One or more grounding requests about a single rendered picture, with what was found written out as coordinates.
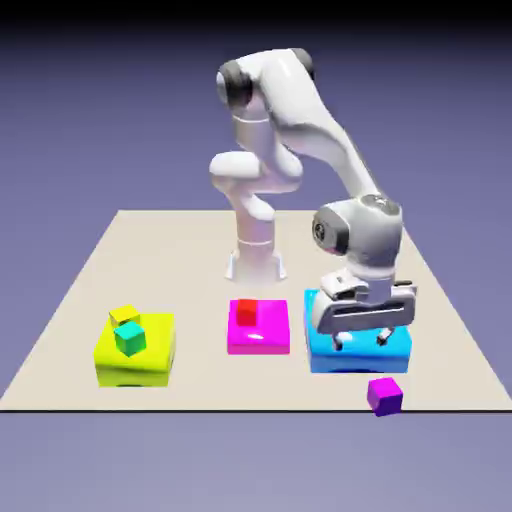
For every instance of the large magenta box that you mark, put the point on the large magenta box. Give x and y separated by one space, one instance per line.
260 332

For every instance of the large blue box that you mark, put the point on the large blue box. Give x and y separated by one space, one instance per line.
360 354

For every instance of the large yellow box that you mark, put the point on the large yellow box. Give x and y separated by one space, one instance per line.
136 360

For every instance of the small red cube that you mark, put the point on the small red cube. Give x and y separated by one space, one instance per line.
246 312

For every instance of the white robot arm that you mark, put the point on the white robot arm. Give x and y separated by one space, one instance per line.
304 120

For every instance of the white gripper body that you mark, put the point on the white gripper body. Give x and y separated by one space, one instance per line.
360 316

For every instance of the small teal cube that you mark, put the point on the small teal cube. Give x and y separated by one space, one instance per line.
130 339

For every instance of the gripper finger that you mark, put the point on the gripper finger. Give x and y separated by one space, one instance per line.
385 335
338 340

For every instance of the small purple cube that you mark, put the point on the small purple cube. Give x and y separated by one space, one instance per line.
384 396

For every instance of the small yellow cube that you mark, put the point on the small yellow cube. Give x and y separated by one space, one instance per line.
124 314

